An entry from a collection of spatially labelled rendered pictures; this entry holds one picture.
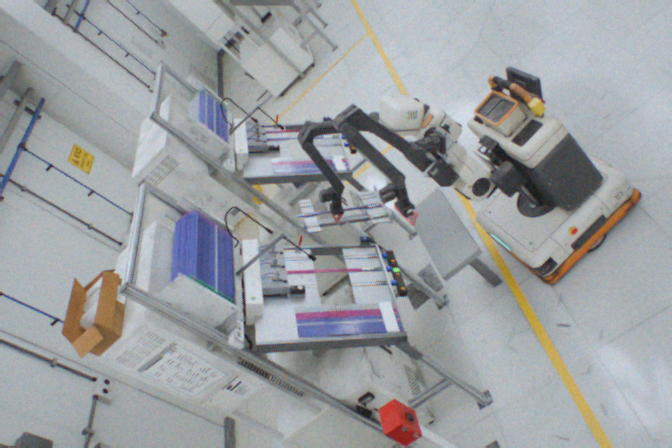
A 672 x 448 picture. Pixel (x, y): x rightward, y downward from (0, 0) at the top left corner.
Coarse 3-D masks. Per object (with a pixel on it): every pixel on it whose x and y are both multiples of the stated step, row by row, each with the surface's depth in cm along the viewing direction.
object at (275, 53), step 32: (192, 0) 659; (224, 0) 661; (256, 0) 670; (288, 0) 675; (224, 32) 685; (256, 32) 687; (288, 32) 708; (320, 32) 699; (256, 64) 713; (288, 64) 718
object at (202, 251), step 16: (176, 224) 304; (192, 224) 293; (208, 224) 305; (176, 240) 292; (192, 240) 284; (208, 240) 295; (224, 240) 307; (176, 256) 282; (192, 256) 275; (208, 256) 286; (224, 256) 297; (176, 272) 273; (192, 272) 267; (208, 272) 277; (224, 272) 288; (208, 288) 272; (224, 288) 279
